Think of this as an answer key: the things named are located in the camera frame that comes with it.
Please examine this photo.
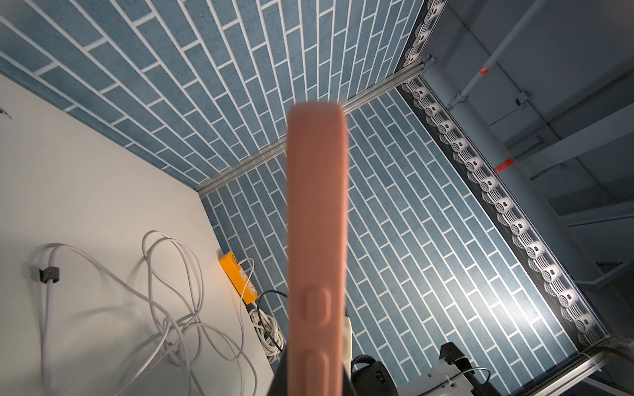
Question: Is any white charging cable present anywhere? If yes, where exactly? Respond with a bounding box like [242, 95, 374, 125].
[31, 229, 259, 396]

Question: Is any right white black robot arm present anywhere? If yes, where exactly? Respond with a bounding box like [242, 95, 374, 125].
[350, 343, 500, 395]

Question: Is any orange power strip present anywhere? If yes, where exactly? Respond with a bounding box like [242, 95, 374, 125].
[219, 252, 259, 305]

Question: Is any white coiled power cord right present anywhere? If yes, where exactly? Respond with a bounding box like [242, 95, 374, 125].
[248, 306, 287, 365]

